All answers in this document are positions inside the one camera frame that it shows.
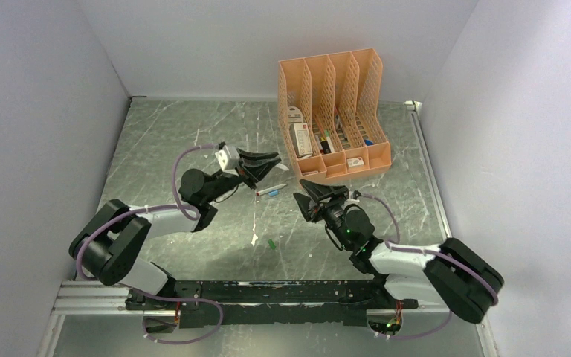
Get white red box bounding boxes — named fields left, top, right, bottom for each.
left=289, top=123, right=313, bottom=158

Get orange plastic file organizer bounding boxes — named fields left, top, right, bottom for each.
left=277, top=48, right=392, bottom=184

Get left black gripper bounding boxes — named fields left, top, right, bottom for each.
left=205, top=148, right=282, bottom=203

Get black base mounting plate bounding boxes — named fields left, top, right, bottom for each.
left=125, top=280, right=418, bottom=328

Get grey stationery blister pack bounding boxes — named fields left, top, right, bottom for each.
left=286, top=106, right=305, bottom=124

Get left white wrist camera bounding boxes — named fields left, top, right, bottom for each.
left=216, top=145, right=240, bottom=175

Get pens in organizer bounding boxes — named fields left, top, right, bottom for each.
left=312, top=106, right=349, bottom=154

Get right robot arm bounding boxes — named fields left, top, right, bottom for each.
left=294, top=179, right=504, bottom=324

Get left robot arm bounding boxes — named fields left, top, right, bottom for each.
left=68, top=143, right=281, bottom=309

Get aluminium frame rail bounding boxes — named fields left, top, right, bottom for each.
left=53, top=280, right=448, bottom=318

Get white corner bracket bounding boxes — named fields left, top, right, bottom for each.
left=404, top=100, right=422, bottom=114

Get white grey pen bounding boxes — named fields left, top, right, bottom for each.
left=256, top=183, right=288, bottom=196

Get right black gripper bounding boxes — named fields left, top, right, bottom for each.
left=294, top=179, right=352, bottom=250

